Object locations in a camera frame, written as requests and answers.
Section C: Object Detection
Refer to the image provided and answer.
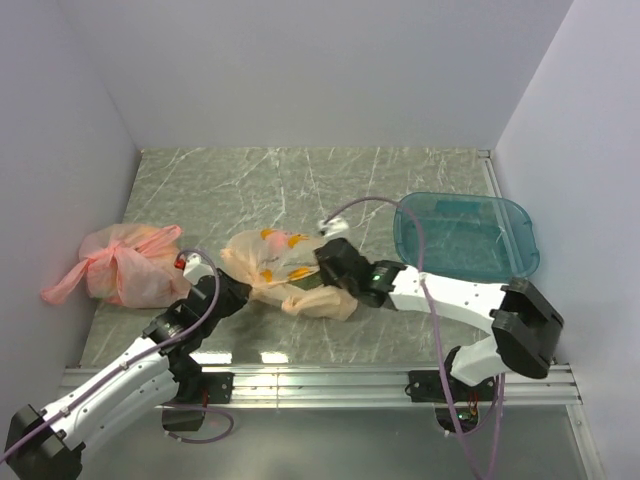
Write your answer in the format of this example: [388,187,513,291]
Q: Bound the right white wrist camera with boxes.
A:
[317,216,349,238]

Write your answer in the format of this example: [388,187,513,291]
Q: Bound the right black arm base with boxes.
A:
[405,370,499,435]

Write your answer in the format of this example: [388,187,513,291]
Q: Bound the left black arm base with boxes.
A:
[161,372,235,438]

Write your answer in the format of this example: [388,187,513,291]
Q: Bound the pink plastic bag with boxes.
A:
[40,224,191,309]

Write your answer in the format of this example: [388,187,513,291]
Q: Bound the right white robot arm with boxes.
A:
[314,238,564,387]

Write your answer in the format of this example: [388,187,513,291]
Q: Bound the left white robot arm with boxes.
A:
[1,270,251,479]

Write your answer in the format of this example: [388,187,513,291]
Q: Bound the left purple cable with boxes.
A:
[0,248,236,464]

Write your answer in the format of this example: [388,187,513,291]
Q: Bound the green netted melon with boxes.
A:
[289,272,325,291]

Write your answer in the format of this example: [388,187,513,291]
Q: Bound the teal plastic tray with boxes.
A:
[393,192,540,283]

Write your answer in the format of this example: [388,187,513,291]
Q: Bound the aluminium mounting rail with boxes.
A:
[54,363,584,411]

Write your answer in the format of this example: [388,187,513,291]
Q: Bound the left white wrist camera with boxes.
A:
[174,253,213,285]

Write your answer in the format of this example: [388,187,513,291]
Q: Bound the orange plastic bag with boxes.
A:
[220,229,358,321]

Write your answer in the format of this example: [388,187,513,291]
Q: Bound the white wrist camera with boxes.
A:
[174,253,213,285]
[317,216,349,238]

